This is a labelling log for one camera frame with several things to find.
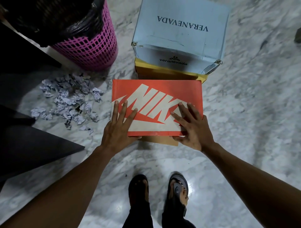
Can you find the person's left hand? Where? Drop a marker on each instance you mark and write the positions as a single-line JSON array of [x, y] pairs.
[[115, 136]]

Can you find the person's right hand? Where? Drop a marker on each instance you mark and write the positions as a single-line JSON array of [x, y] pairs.
[[197, 134]]

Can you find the brown cardboard shoe box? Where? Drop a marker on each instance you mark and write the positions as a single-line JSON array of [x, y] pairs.
[[160, 140]]

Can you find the red Nike shoe box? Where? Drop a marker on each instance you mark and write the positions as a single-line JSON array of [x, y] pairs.
[[155, 94]]

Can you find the pile of paper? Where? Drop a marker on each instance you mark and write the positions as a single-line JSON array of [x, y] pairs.
[[68, 101]]

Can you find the yellow shoebox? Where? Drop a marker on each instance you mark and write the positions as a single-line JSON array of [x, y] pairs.
[[152, 71]]

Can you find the light blue Veranevada box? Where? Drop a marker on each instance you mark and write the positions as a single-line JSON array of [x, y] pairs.
[[181, 35]]

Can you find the person's left forearm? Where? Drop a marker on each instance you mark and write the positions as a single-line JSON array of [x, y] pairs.
[[58, 195]]

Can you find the person's right forearm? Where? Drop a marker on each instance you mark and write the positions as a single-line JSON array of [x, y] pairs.
[[258, 188]]

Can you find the person's right foot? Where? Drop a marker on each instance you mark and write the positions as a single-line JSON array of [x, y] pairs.
[[172, 188]]

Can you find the person's foot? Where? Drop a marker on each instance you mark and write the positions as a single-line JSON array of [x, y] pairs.
[[145, 190], [172, 188]]

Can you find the person's left foot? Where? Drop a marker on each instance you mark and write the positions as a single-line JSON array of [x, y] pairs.
[[145, 190]]

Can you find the black sandal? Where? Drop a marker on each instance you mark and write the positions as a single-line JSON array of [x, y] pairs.
[[181, 177], [137, 178]]

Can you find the black trousers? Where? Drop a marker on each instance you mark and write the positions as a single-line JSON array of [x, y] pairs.
[[138, 216]]

